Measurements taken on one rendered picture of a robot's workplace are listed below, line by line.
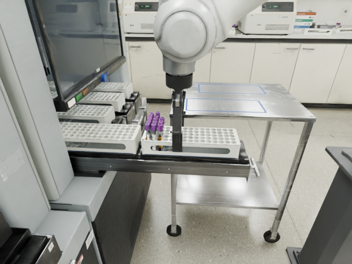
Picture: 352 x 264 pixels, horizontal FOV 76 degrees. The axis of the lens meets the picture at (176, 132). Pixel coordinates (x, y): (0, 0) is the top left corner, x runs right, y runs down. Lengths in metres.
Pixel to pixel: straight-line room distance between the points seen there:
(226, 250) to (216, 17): 1.28
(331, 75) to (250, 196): 2.39
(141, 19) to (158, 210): 2.18
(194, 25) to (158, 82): 2.72
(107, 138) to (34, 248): 0.34
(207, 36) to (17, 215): 0.53
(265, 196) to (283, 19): 2.18
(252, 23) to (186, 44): 2.63
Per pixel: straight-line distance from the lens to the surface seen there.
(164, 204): 1.67
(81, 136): 0.77
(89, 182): 0.78
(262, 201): 1.38
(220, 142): 0.70
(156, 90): 3.12
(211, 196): 1.34
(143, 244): 1.49
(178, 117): 0.60
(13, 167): 0.59
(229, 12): 0.45
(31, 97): 0.62
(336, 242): 1.24
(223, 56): 2.98
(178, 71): 0.59
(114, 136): 0.72
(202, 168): 0.71
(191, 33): 0.38
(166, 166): 0.71
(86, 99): 1.07
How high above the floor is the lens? 1.22
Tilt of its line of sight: 30 degrees down
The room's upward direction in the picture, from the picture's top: straight up
